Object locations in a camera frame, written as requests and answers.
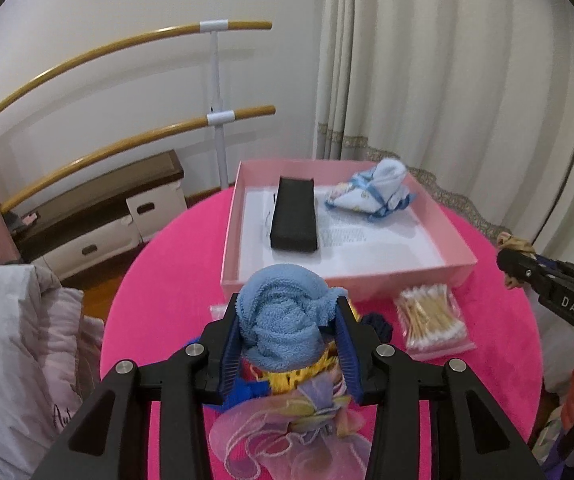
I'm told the white blue printed cloth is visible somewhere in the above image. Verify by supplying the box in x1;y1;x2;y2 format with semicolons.
324;158;418;222

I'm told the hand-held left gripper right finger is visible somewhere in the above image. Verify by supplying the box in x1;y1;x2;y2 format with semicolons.
334;296;534;480

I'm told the black rectangular case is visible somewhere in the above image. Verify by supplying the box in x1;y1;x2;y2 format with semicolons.
270;176;320;253

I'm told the sheer pink purple scarf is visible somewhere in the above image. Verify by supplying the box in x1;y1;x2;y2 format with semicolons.
210;369;372;480

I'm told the bag of cotton swabs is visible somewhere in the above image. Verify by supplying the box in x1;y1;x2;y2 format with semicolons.
394;284;477;360

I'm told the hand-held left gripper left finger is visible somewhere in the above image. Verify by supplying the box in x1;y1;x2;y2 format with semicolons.
32;296;242;480

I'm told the pink cardboard box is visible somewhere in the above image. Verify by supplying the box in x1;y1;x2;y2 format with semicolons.
220;159;478;304

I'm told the cream curtain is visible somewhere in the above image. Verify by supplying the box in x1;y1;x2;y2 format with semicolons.
311;0;574;281

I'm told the wooden barre rail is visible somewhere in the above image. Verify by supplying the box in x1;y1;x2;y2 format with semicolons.
0;20;273;134
0;104;276;214

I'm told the blue terry towel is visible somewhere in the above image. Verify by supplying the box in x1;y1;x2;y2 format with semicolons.
234;263;348;372

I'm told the leopard print scrunchie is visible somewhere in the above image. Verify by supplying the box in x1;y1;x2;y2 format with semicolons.
495;232;538;289

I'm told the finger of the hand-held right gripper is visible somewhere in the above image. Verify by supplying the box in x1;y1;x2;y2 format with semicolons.
497;248;554;292
535;254;568;275

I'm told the white barre post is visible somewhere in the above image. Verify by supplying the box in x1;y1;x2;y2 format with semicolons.
199;19;234;192

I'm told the navy scrunchie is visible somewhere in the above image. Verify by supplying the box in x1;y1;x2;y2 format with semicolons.
358;312;394;345

